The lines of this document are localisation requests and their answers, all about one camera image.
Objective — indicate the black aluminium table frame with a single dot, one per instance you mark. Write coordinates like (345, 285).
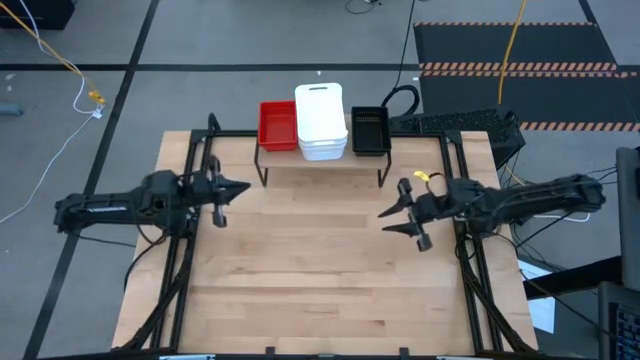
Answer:
(230, 134)

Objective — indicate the red slotted plastic basket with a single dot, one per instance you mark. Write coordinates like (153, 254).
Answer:
(277, 127)

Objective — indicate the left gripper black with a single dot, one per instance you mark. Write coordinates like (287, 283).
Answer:
(205, 190)

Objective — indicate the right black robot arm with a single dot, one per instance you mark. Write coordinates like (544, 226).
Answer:
(525, 200)

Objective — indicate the black equipment case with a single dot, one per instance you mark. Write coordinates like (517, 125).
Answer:
(35, 12)

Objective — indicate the yellow tag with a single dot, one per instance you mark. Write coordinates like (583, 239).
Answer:
(421, 175)

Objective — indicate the black striped-edge floor mat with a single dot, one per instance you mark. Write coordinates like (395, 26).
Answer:
(500, 45)
(550, 100)

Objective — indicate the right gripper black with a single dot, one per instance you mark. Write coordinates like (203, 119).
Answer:
(430, 207)

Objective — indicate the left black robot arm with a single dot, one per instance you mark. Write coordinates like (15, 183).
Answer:
(110, 207)

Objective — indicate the white paper sheet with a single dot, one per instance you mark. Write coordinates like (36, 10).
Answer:
(542, 310)

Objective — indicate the black desk bar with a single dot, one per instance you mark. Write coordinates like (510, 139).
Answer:
(575, 277)

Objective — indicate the grey floor object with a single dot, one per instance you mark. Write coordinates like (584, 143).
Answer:
(10, 109)

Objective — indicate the black slotted plastic basket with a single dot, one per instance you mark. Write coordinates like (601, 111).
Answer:
(371, 131)

